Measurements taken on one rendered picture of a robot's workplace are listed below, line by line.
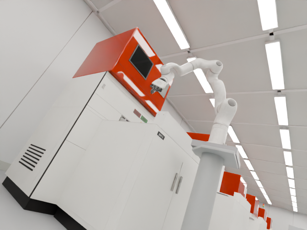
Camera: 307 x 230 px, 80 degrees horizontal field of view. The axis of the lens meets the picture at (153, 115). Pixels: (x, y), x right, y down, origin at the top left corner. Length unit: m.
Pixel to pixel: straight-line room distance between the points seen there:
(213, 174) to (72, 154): 1.07
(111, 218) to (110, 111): 0.94
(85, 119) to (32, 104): 1.49
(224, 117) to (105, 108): 1.02
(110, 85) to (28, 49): 1.60
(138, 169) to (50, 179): 0.70
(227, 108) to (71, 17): 2.80
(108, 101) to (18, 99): 1.52
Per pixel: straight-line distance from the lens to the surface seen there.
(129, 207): 1.22
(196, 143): 1.41
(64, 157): 1.59
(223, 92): 1.68
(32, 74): 3.06
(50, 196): 1.64
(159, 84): 1.50
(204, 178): 1.34
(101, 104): 1.71
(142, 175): 1.22
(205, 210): 1.32
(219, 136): 1.45
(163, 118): 1.33
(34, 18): 3.27
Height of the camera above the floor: 0.37
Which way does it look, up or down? 23 degrees up
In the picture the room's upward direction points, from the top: 23 degrees clockwise
